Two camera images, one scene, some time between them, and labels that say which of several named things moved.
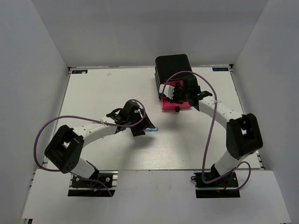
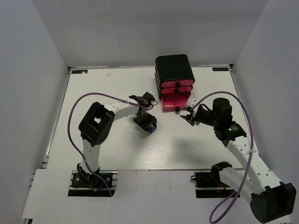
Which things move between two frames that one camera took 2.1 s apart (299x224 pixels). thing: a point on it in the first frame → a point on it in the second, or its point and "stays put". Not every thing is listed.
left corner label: [84, 71] stays put
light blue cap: [151, 129] stays put
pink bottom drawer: [167, 105] stays put
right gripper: [174, 99] → [188, 117]
